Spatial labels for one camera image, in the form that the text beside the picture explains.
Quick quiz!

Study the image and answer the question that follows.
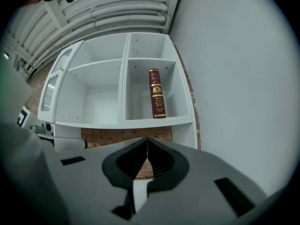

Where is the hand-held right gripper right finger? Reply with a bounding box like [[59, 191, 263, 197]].
[[146, 137, 268, 219]]

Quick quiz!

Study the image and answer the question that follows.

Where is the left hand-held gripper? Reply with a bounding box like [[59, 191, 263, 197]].
[[16, 106, 89, 152]]

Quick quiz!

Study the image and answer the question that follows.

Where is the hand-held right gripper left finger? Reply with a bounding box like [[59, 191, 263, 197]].
[[58, 137, 149, 221]]

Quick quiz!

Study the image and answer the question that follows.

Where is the dark red hardcover book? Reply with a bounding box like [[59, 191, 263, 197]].
[[149, 68, 166, 119]]

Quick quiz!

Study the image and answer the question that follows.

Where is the white shelf unit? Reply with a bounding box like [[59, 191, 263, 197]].
[[37, 31, 199, 212]]

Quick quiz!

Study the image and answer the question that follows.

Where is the white arched glass cabinet door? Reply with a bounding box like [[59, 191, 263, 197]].
[[38, 40, 84, 121]]

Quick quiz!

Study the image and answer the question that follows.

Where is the person's short-sleeved shirt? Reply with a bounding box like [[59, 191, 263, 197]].
[[0, 60, 71, 225]]

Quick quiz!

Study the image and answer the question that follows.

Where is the bundle of white ceiling pipes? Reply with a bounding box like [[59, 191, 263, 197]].
[[7, 0, 171, 70]]

